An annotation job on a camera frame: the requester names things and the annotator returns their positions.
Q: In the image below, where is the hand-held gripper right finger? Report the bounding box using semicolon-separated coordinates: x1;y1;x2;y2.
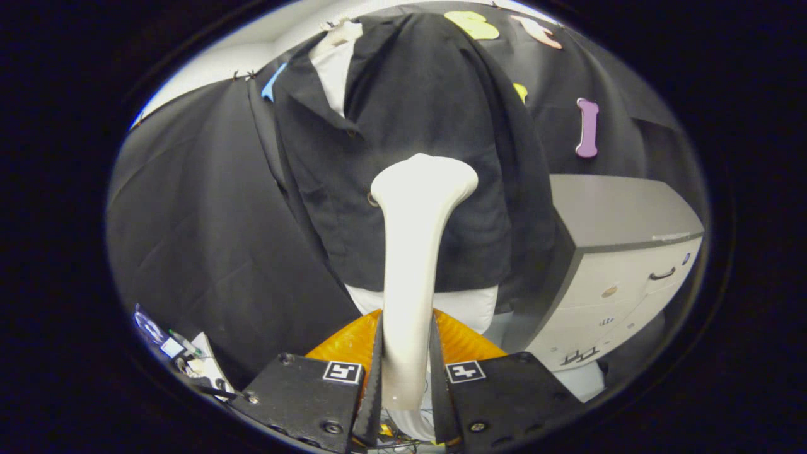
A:
430;309;584;452

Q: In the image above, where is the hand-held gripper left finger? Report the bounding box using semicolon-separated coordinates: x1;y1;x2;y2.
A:
230;309;384;453

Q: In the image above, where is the white garment steamer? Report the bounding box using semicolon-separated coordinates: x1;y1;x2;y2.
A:
370;153;480;442

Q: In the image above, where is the black blazer jacket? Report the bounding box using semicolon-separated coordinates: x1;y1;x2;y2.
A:
271;13;555;313

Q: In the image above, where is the white paper sheet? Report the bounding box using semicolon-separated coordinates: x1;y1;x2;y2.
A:
180;332;237;398

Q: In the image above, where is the white mannequin torso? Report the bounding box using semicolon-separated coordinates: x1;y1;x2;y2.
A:
309;19;499;335

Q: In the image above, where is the green pen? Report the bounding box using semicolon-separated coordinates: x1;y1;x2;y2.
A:
167;328;206;357

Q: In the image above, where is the black backdrop cloth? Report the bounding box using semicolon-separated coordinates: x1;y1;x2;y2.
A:
106;3;707;392

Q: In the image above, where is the grey cabinet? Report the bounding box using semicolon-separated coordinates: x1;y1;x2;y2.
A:
501;175;705;404

